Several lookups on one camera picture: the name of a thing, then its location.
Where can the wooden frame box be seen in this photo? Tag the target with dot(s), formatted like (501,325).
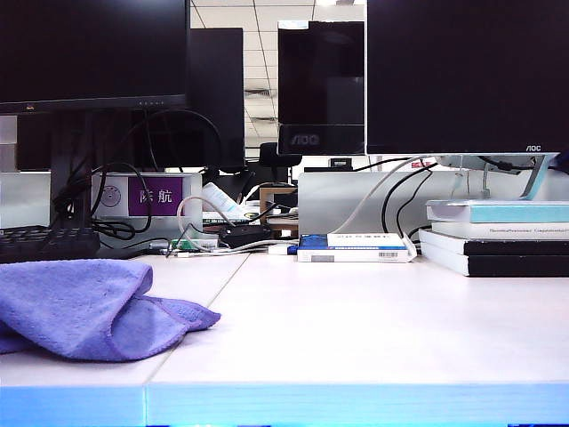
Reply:
(263,200)

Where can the black spine book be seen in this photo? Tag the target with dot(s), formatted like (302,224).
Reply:
(511,266)
(511,247)

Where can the black keyboard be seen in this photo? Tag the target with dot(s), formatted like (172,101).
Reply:
(44,244)

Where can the black AOC monitor white edge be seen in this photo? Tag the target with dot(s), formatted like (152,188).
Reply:
(320,66)

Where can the green and white small box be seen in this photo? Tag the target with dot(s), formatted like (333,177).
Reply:
(200,244)

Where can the blue and white flat box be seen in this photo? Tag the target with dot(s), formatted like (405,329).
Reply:
(355,254)

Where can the white name plate purple label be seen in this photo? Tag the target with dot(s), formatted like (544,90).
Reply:
(155,195)

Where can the small black label device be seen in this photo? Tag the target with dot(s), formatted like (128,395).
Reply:
(341,163)

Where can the teal cover book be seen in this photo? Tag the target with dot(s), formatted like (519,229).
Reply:
(511,213)

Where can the black office chair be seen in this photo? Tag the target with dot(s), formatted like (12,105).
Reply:
(271,155)

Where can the frosted white divider panel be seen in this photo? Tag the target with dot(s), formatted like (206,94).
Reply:
(22,200)

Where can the large black AOC monitor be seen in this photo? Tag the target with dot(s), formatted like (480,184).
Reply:
(467,66)

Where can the grey desk divider panel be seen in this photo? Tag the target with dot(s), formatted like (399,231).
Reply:
(324,200)

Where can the black adapter hub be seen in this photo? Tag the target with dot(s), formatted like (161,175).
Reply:
(244,233)

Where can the black monitor stand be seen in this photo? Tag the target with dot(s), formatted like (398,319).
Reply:
(66,178)

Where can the purple microfibre rag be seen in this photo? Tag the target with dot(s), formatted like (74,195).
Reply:
(66,302)

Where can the black monitor rear side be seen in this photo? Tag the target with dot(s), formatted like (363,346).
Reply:
(218,89)

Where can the white lotion tube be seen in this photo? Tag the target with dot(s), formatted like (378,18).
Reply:
(220,195)

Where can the silver monitor stand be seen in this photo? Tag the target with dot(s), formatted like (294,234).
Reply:
(535,178)

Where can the large black monitor gold logo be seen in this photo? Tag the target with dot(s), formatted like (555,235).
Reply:
(89,44)

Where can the white spine book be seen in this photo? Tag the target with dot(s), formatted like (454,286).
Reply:
(511,230)

